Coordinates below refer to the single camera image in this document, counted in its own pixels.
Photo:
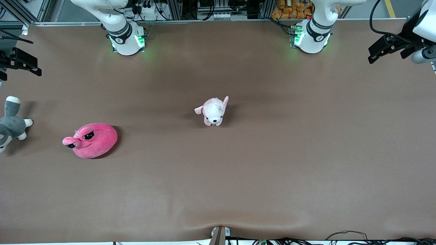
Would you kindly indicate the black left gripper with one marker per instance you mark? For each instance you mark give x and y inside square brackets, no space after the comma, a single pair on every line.
[404,39]

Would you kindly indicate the metal table edge bracket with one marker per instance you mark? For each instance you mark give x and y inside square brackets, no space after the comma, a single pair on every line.
[219,235]

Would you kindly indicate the grey white husky plush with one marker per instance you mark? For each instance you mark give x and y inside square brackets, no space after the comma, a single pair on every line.
[12,124]

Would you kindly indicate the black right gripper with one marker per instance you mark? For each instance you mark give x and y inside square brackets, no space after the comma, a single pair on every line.
[6,60]

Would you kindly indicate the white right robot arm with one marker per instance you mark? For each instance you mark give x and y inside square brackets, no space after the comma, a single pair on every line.
[124,37]

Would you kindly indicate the pale pink white dog plush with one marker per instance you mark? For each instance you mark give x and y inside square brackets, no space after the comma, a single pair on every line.
[214,112]

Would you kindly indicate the aluminium table edge rail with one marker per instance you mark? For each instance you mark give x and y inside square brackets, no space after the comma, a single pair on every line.
[211,22]

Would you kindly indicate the white power strip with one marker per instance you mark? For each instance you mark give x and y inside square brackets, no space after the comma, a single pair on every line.
[218,16]

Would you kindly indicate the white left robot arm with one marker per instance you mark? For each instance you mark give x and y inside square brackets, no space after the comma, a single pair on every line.
[315,34]

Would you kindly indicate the bag of orange items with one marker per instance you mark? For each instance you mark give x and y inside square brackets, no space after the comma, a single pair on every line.
[293,9]

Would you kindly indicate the round hot pink plush toy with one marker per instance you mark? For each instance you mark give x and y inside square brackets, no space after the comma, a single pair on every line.
[93,141]

